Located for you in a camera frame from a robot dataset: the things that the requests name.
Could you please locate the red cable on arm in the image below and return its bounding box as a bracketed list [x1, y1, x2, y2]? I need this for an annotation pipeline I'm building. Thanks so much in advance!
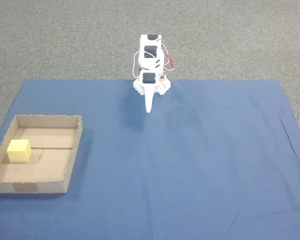
[162, 51, 175, 73]

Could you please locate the blue cloth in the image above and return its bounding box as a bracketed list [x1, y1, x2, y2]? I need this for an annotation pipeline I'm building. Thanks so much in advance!
[0, 79, 300, 240]

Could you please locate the shallow cardboard box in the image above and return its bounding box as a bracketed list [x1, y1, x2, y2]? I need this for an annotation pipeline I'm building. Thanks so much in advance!
[0, 114, 84, 195]

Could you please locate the yellow foam block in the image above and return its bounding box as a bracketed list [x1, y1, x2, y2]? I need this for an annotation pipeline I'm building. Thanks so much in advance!
[6, 139, 32, 164]

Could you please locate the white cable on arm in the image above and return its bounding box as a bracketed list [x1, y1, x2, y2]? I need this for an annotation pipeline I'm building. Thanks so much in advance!
[131, 50, 142, 79]

